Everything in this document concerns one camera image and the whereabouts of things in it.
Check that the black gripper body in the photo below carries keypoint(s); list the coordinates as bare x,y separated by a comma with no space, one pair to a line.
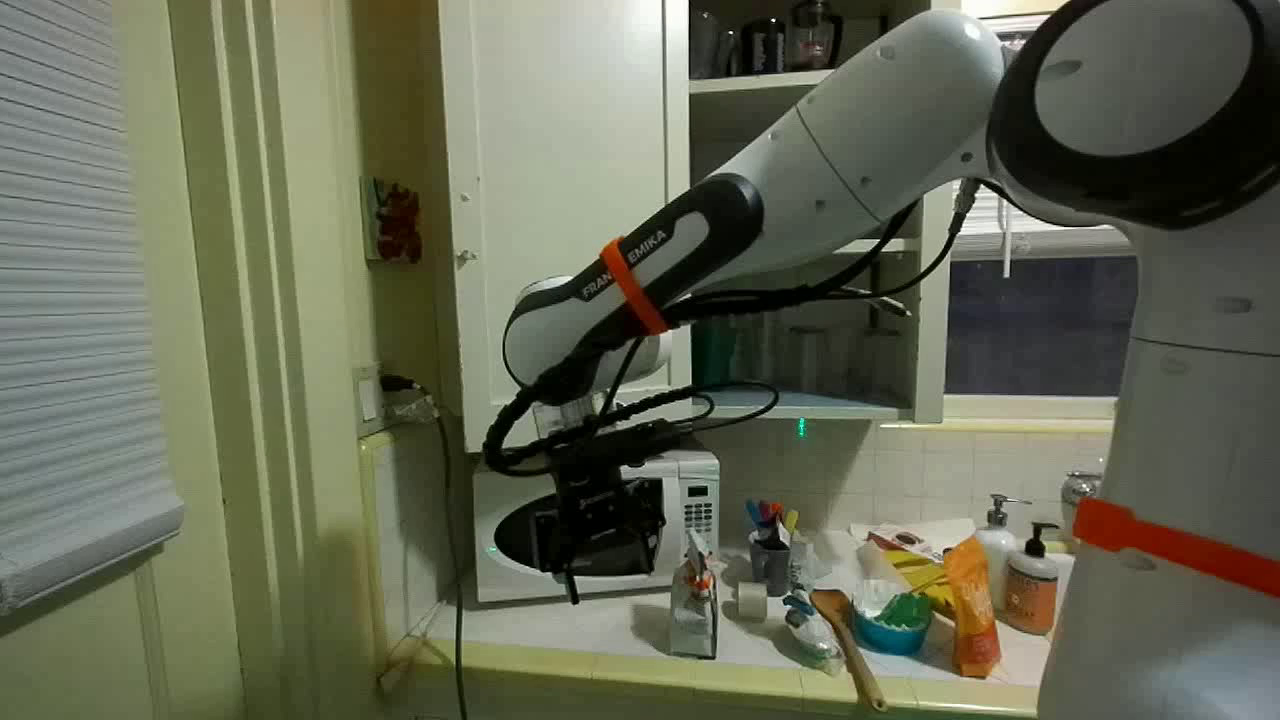
601,512

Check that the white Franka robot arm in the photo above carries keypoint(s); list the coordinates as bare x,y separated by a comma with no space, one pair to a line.
853,135

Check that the small white cup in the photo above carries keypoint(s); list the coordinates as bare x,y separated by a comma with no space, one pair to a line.
751,601

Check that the white microwave oven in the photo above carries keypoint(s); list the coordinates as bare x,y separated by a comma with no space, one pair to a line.
695,507

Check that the small bottle near microwave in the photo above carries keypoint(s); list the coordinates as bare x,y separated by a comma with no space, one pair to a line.
695,605

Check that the pen holder with pens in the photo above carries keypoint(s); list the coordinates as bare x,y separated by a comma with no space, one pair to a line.
771,560

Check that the white and blue bottle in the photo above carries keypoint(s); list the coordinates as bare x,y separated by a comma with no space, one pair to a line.
806,626

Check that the clear drinking glass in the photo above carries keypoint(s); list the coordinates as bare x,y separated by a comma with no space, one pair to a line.
808,361
883,361

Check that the wooden spoon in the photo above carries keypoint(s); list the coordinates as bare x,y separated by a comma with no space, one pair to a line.
853,654

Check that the yellow snack bag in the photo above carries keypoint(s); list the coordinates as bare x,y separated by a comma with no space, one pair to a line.
904,560

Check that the blue bowl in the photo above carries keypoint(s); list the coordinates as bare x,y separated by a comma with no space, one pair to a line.
887,640

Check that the green sponge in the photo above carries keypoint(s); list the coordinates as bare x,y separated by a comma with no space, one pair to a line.
904,609

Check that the white cabinet door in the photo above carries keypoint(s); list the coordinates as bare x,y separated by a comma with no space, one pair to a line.
560,135

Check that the orange snack bag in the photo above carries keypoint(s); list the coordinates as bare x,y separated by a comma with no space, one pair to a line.
975,612

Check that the white pump bottle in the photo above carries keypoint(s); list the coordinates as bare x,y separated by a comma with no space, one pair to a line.
999,545

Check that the orange soap pump bottle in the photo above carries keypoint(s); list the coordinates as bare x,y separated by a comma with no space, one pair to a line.
1030,594

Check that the chrome faucet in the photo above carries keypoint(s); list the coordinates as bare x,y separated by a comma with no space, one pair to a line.
1080,488

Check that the dark glass jar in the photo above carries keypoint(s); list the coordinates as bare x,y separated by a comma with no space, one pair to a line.
711,40
765,44

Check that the dark glass pot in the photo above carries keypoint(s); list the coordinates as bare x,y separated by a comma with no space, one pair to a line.
815,38

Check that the white window blind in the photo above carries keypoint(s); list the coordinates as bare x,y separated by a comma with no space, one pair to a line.
82,264
1055,241

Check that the wall outlet with plug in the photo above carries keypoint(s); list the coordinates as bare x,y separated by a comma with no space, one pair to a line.
403,400

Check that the red wall decoration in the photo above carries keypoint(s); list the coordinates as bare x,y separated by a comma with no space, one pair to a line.
397,222

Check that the white wall cabinet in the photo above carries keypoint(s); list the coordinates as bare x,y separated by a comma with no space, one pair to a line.
746,82

